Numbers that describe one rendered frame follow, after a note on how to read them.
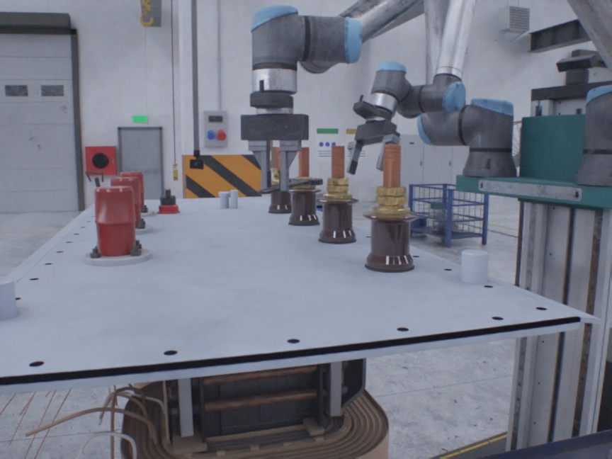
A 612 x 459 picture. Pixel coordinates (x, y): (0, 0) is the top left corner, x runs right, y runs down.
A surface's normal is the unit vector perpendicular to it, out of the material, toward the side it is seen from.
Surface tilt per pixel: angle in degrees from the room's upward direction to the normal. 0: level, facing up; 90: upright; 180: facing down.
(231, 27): 90
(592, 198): 90
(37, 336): 0
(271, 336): 0
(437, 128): 101
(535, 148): 90
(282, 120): 90
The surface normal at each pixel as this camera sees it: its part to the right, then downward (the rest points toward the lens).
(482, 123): -0.65, 0.11
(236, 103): 0.27, 0.14
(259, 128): -0.22, 0.15
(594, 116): -0.98, 0.03
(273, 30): 0.04, 0.15
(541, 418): -0.90, 0.07
